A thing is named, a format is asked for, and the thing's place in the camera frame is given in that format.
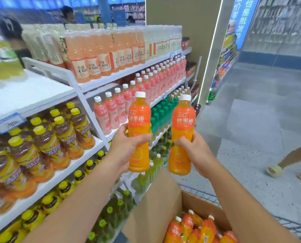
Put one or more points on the person's right forearm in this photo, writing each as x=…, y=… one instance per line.
x=244, y=207

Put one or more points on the white metal shelf unit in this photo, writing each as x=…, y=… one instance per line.
x=51, y=93

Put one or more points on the row of yellow-green drink bottles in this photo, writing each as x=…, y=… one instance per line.
x=3, y=63

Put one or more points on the person's left hand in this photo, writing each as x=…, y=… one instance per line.
x=118, y=149

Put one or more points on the row of cream drink bottles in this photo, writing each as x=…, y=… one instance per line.
x=44, y=42

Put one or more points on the person's right thumb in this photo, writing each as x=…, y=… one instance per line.
x=182, y=142

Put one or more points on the blue hanging sign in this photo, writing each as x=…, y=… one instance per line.
x=245, y=20

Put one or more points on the glass-door refrigerator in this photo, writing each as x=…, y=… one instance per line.
x=279, y=25

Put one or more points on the orange juice bottle white cap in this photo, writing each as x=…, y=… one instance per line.
x=139, y=113
x=182, y=118

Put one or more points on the row of red packaged goods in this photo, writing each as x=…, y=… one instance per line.
x=189, y=65

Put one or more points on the row of pale orange drinks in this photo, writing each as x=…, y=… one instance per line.
x=102, y=55

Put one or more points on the row of small yellow-capped bottles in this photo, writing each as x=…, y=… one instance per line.
x=51, y=199

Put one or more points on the brown cardboard box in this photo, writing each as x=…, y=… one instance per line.
x=153, y=207

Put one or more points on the row of green-capped tea bottles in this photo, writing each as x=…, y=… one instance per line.
x=110, y=217

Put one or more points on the row of yellow-capped tea bottles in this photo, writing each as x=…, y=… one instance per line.
x=39, y=146

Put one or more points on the row of pink drink bottles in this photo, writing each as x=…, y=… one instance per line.
x=153, y=80

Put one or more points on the distant shelf of colourful goods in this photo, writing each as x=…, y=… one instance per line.
x=222, y=63

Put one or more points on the person's left thumb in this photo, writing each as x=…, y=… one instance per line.
x=141, y=139

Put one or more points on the row of clear drink bottles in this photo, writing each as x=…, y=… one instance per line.
x=163, y=41

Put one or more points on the blue shelf price tag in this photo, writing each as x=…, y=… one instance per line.
x=7, y=123

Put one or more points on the row of dark green bottles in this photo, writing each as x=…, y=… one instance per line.
x=160, y=116

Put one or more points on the row of light green bottles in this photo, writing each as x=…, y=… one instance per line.
x=153, y=169

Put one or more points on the cluster of orange juice bottles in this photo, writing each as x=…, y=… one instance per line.
x=191, y=229

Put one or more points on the person's left forearm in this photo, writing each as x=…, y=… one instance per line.
x=79, y=204

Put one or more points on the person's right hand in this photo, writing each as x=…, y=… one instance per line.
x=199, y=156

